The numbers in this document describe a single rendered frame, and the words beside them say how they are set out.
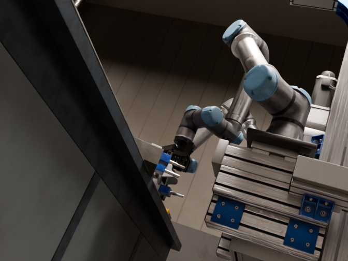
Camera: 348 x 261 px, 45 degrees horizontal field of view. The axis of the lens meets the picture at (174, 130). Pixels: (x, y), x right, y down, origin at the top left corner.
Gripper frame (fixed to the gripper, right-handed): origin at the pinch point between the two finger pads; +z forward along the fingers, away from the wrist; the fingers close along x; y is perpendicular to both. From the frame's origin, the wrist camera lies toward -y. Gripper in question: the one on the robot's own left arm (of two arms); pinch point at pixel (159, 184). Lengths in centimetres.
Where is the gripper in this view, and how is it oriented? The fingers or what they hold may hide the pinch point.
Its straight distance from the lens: 162.6
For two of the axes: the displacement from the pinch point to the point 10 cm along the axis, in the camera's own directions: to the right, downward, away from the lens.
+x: 1.8, 4.8, 8.6
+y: 9.2, 2.4, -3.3
